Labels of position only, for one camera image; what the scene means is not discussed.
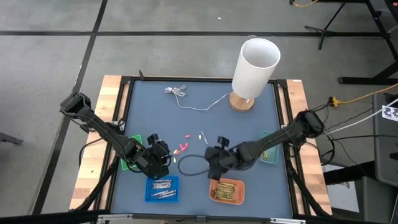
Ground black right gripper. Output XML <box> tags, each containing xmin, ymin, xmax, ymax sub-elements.
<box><xmin>204</xmin><ymin>136</ymin><xmax>246</xmax><ymax>182</ymax></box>

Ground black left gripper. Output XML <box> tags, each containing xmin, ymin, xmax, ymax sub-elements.
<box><xmin>134</xmin><ymin>133</ymin><xmax>172</xmax><ymax>180</ymax></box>

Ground green plastic basket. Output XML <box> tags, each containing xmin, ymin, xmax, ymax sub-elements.
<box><xmin>120</xmin><ymin>134</ymin><xmax>144</xmax><ymax>171</ymax></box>

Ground orange plastic basket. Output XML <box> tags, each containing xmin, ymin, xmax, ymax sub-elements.
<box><xmin>208</xmin><ymin>177</ymin><xmax>246</xmax><ymax>206</ymax></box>

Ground blue plastic basket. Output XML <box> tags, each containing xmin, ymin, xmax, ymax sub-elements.
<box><xmin>144</xmin><ymin>175</ymin><xmax>180</xmax><ymax>203</ymax></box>

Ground teal plastic basket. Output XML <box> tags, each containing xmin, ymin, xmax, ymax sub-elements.
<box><xmin>259</xmin><ymin>130</ymin><xmax>280</xmax><ymax>165</ymax></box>

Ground blue-grey table mat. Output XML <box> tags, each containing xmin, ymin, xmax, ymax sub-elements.
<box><xmin>110</xmin><ymin>80</ymin><xmax>295</xmax><ymax>218</ymax></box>

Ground white shade wooden-base lamp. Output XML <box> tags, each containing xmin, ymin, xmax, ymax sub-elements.
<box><xmin>229</xmin><ymin>37</ymin><xmax>282</xmax><ymax>113</ymax></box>

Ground black floor stand foot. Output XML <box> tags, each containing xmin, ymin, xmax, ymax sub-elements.
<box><xmin>323</xmin><ymin>160</ymin><xmax>376</xmax><ymax>186</ymax></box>

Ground dark chair foot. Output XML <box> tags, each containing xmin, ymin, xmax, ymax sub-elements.
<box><xmin>0</xmin><ymin>132</ymin><xmax>24</xmax><ymax>146</ymax></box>

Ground grey box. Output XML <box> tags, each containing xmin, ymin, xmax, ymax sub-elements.
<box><xmin>354</xmin><ymin>176</ymin><xmax>398</xmax><ymax>224</ymax></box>

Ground grey cabinet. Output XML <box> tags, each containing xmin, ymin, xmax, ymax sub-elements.
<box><xmin>372</xmin><ymin>92</ymin><xmax>398</xmax><ymax>187</ymax></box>

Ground black tripod stand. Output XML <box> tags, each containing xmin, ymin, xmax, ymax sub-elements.
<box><xmin>303</xmin><ymin>1</ymin><xmax>385</xmax><ymax>50</ymax></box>

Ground black stand base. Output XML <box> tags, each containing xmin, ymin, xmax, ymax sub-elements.
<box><xmin>338</xmin><ymin>0</ymin><xmax>398</xmax><ymax>86</ymax></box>

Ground black-and-white marker tag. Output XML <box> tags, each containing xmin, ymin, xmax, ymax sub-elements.
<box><xmin>381</xmin><ymin>105</ymin><xmax>398</xmax><ymax>122</ymax></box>

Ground black right camera cable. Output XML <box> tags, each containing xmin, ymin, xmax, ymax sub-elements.
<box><xmin>177</xmin><ymin>154</ymin><xmax>213</xmax><ymax>177</ymax></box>

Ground black cable sleeve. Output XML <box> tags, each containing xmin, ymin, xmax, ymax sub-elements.
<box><xmin>285</xmin><ymin>149</ymin><xmax>332</xmax><ymax>218</ymax></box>
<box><xmin>70</xmin><ymin>155</ymin><xmax>121</xmax><ymax>212</ymax></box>

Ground white lamp cable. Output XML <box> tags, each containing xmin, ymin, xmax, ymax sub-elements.
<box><xmin>163</xmin><ymin>85</ymin><xmax>233</xmax><ymax>111</ymax></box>

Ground black arm base cable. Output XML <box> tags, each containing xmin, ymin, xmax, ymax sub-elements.
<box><xmin>78</xmin><ymin>138</ymin><xmax>105</xmax><ymax>167</ymax></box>

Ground black table frame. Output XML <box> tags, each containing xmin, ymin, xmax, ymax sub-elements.
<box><xmin>95</xmin><ymin>75</ymin><xmax>312</xmax><ymax>218</ymax></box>

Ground black frame crossbar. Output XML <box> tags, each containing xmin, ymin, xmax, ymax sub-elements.
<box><xmin>0</xmin><ymin>210</ymin><xmax>398</xmax><ymax>224</ymax></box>

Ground yellow extension cord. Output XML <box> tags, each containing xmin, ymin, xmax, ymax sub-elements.
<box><xmin>330</xmin><ymin>83</ymin><xmax>398</xmax><ymax>107</ymax></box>

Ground black floor cables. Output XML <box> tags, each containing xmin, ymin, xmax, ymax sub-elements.
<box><xmin>309</xmin><ymin>104</ymin><xmax>398</xmax><ymax>167</ymax></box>

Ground thin yellow cable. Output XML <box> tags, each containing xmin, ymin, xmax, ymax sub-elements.
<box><xmin>289</xmin><ymin>0</ymin><xmax>320</xmax><ymax>7</ymax></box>

